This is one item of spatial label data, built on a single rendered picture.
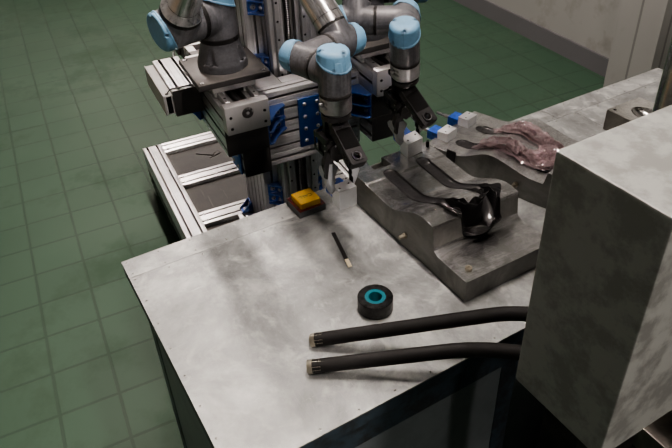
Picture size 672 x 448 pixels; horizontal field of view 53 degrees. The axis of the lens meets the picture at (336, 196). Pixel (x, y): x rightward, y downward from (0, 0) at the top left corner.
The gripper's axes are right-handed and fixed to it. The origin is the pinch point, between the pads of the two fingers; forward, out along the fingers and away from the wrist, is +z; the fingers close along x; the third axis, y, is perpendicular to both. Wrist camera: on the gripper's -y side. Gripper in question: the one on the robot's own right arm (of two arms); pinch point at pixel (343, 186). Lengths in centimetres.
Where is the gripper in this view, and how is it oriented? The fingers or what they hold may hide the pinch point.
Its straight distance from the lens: 164.4
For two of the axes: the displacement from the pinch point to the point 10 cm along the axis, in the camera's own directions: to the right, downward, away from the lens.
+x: -8.6, 3.2, -4.0
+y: -5.1, -4.8, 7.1
